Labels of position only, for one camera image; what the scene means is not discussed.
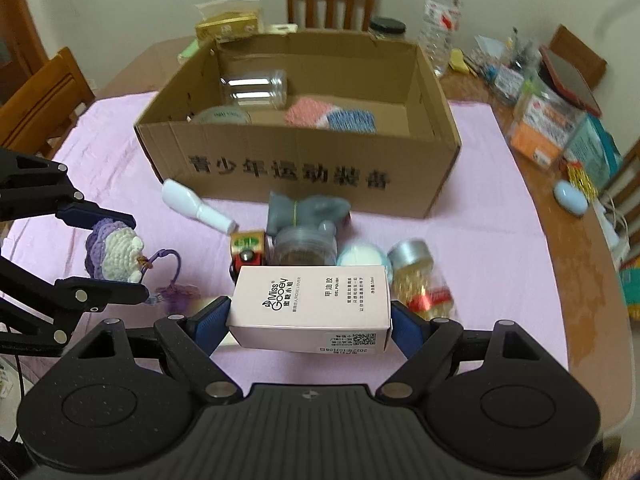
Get purple white crochet flower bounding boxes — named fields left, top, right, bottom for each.
left=85, top=219, right=202, bottom=315

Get jar of gold beads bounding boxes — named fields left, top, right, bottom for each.
left=387, top=238, right=456, bottom=320

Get pink cosmetics box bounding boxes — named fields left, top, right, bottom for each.
left=227, top=266, right=392, bottom=356

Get white plastic bottle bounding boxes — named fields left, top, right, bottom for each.
left=162, top=179, right=238, bottom=235

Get wooden toy car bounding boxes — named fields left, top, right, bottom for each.
left=229, top=230, right=268, bottom=283

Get light blue white ball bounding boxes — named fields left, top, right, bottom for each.
left=336, top=242, right=393, bottom=283

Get clear jar brown contents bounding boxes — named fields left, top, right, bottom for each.
left=273, top=222, right=337, bottom=266

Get grey plush toy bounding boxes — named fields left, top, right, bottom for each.
left=266, top=192, right=352, bottom=236

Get wooden chair left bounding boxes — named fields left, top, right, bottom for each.
left=0, top=47, right=96, bottom=159

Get thick green white book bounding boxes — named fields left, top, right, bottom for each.
left=177, top=38, right=202, bottom=65

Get gold ornament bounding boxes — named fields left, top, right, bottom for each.
left=565, top=159, right=599, bottom=203

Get empty clear plastic jar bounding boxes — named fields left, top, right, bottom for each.
left=220, top=70, right=288, bottom=110

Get blue knitted cloth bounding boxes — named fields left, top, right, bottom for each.
left=316, top=108, right=376, bottom=133

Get brown cardboard box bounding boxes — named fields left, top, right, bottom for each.
left=134, top=30, right=461, bottom=218

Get gold tissue pack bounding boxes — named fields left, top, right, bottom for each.
left=195, top=0, right=264, bottom=46

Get pink knitted cloth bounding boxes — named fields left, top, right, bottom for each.
left=284, top=96, right=339, bottom=128

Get teal packet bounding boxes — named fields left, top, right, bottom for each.
left=564, top=114, right=623, bottom=191

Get yellow sticky notes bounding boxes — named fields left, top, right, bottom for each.
left=449, top=49, right=471, bottom=75

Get red smartphone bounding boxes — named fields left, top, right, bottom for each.
left=539, top=46, right=602, bottom=118

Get clear pen holder jar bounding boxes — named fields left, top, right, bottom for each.
left=491, top=27, right=540, bottom=106

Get black lid glass jar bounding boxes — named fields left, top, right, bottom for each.
left=369, top=16, right=406, bottom=40

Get wooden chair right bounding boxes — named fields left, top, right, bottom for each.
left=549, top=25, right=608, bottom=90

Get clear water bottle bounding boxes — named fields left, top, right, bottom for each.
left=419, top=0, right=461, bottom=78

